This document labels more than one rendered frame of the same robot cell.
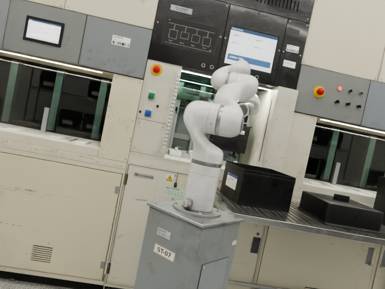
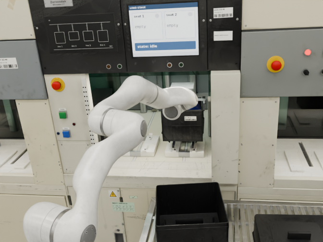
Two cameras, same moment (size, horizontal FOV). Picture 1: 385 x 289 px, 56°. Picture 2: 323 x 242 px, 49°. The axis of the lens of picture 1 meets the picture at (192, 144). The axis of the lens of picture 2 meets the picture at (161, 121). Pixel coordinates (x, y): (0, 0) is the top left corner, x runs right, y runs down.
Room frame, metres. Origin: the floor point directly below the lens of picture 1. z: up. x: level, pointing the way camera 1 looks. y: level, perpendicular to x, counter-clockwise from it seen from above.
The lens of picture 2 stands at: (0.68, -0.62, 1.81)
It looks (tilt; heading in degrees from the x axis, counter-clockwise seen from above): 23 degrees down; 17
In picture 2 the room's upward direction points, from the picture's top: 4 degrees counter-clockwise
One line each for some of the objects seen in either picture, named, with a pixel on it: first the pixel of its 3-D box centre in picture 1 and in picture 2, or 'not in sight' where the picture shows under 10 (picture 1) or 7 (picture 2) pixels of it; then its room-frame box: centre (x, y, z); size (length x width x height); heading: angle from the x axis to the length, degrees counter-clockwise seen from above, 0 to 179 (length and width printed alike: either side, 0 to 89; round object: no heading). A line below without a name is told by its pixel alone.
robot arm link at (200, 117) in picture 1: (204, 132); (55, 240); (1.41, -0.04, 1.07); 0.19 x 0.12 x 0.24; 77
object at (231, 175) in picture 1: (256, 185); (190, 219); (1.85, -0.36, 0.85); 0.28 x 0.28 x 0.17; 15
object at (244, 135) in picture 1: (229, 132); (183, 113); (2.41, -0.22, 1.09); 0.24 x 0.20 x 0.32; 97
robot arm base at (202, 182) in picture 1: (201, 187); not in sight; (1.40, -0.07, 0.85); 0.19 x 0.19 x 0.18
